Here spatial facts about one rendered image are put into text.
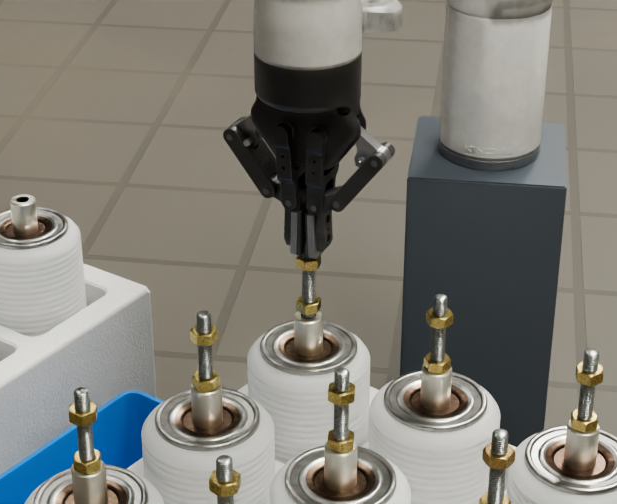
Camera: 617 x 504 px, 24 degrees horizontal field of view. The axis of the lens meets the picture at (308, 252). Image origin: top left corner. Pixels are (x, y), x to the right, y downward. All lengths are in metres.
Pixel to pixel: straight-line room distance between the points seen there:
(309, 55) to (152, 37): 1.51
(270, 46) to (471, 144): 0.36
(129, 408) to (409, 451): 0.36
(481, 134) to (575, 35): 1.23
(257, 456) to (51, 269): 0.34
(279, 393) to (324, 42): 0.28
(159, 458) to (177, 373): 0.53
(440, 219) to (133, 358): 0.32
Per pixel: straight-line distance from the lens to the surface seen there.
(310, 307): 1.10
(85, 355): 1.32
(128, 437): 1.34
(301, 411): 1.11
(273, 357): 1.12
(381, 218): 1.87
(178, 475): 1.03
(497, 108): 1.28
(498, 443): 0.89
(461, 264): 1.32
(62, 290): 1.31
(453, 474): 1.06
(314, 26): 0.97
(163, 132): 2.12
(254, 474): 1.04
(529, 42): 1.27
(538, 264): 1.32
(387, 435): 1.05
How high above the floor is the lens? 0.86
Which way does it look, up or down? 29 degrees down
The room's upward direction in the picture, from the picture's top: straight up
